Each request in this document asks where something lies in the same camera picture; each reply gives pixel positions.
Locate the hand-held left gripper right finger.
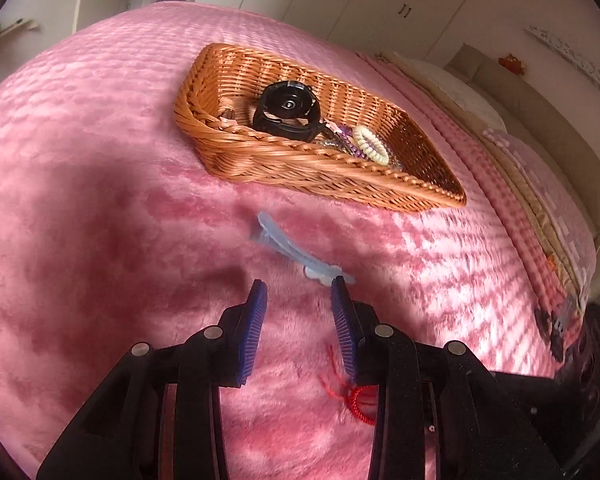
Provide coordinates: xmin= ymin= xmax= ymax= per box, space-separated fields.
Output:
xmin=331 ymin=276 xmax=563 ymax=480

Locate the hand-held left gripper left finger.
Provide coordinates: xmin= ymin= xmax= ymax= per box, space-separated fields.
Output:
xmin=36 ymin=280 xmax=269 ymax=480

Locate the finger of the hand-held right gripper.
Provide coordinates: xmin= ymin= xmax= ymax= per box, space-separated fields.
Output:
xmin=533 ymin=305 xmax=583 ymax=364

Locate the light blue hair clip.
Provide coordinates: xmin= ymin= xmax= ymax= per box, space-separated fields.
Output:
xmin=250 ymin=212 xmax=356 ymax=287

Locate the brown wicker basket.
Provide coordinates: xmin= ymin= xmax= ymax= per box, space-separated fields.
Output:
xmin=173 ymin=43 xmax=467 ymax=213

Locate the black wrist watch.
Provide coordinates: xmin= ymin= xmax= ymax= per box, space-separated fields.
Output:
xmin=251 ymin=80 xmax=332 ymax=143

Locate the purple hair accessory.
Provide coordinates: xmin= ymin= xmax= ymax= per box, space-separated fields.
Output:
xmin=329 ymin=122 xmax=368 ymax=162

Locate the beige bed headboard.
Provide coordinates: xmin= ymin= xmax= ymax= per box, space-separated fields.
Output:
xmin=442 ymin=42 xmax=600 ymax=241

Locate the cream floral pillow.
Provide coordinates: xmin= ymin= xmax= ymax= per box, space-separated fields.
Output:
xmin=395 ymin=57 xmax=508 ymax=133

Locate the red plush toy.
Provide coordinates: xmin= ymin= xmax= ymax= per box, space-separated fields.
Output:
xmin=499 ymin=54 xmax=527 ymax=75

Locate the white wardrobe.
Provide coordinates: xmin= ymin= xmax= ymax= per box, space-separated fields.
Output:
xmin=190 ymin=0 xmax=486 ymax=61

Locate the red string bracelet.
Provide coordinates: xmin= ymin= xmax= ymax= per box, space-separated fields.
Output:
xmin=319 ymin=344 xmax=382 ymax=417

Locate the white spiral hair tie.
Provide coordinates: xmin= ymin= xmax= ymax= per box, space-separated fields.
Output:
xmin=352 ymin=126 xmax=392 ymax=165

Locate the white lace wall shelf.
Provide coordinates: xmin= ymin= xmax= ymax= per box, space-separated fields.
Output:
xmin=525 ymin=24 xmax=600 ymax=97

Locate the small wooden wall shelf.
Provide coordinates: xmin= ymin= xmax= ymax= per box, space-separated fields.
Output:
xmin=0 ymin=19 xmax=35 ymax=37

